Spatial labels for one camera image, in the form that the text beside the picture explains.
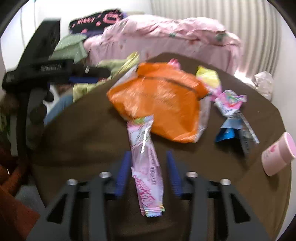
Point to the white blue printed package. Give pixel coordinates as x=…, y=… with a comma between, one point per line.
x=238, y=134

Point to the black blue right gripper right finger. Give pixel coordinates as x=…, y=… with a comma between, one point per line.
x=216, y=206

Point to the black hello kitty pillow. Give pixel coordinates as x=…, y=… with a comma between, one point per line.
x=76, y=26

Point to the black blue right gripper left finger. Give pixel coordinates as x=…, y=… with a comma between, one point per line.
x=78, y=210

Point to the green checked cloth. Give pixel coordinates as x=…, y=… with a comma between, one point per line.
x=70, y=47

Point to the yellow plastic trash bag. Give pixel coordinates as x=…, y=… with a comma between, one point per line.
x=116, y=66

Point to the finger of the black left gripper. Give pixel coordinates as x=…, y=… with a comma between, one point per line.
x=88, y=71

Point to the pink floral duvet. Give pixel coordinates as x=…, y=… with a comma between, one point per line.
x=206, y=30

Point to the pink toy figure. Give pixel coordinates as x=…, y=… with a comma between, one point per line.
x=175, y=64

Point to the pink cylindrical cup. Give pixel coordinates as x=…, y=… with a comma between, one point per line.
x=277, y=156

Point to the pink yellow snack packet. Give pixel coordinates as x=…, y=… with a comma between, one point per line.
x=210, y=80

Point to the pink long snack wrapper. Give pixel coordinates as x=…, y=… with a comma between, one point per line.
x=146, y=169

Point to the orange plastic bag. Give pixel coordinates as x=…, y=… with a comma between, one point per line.
x=178, y=101

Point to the pink colourful candy wrapper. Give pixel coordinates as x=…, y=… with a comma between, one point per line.
x=229, y=103

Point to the blue jeans leg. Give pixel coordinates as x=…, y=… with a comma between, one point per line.
x=61, y=104

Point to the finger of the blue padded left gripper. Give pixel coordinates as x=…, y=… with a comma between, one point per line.
x=79, y=80

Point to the striped beige curtain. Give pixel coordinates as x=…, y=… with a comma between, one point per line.
x=255, y=23

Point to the white plastic bag on floor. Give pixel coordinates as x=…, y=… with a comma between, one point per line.
x=264, y=84

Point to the pink bed with sheet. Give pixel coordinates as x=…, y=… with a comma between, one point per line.
x=226, y=58

